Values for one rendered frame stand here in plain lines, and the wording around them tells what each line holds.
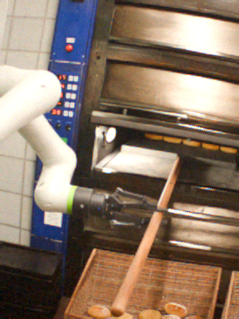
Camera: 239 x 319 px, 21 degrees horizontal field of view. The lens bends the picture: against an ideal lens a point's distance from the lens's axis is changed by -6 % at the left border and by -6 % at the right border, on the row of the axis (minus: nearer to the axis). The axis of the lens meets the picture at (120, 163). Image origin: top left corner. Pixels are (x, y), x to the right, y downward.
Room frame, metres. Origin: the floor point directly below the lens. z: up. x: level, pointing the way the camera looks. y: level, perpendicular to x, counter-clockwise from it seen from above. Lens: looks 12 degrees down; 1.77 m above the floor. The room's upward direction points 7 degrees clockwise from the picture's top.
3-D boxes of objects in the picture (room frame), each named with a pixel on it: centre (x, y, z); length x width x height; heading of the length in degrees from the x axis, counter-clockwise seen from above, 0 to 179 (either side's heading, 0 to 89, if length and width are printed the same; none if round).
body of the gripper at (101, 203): (2.03, 0.02, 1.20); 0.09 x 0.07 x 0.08; 82
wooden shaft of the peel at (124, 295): (2.06, -0.14, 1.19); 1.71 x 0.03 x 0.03; 172
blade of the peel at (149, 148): (3.17, -0.29, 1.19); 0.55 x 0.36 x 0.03; 82
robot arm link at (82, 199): (2.04, 0.09, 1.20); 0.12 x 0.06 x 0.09; 172
